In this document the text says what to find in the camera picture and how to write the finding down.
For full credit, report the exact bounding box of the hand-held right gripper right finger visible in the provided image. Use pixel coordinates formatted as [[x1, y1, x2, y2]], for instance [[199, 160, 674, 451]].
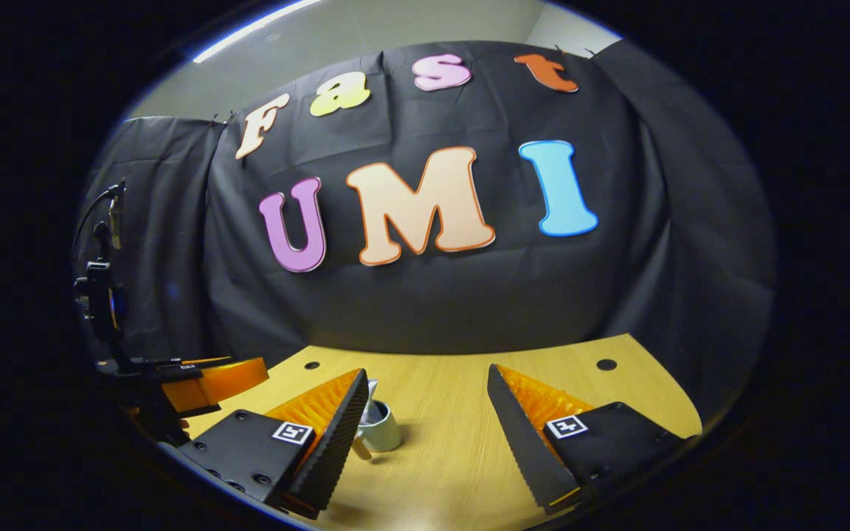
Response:
[[487, 364, 693, 516]]

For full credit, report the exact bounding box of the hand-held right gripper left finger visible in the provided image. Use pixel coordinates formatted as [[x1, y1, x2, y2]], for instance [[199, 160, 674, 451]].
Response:
[[174, 369, 370, 518]]

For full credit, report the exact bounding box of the light blue cup wooden handle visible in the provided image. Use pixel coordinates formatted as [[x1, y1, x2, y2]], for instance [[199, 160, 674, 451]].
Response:
[[351, 398, 402, 462]]

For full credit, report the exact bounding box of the wooden desktop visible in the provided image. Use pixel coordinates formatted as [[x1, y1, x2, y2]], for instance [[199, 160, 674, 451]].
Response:
[[182, 333, 702, 531]]

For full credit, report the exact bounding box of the black backdrop cloth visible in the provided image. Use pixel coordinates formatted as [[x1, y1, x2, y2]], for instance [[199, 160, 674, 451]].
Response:
[[75, 41, 776, 443]]

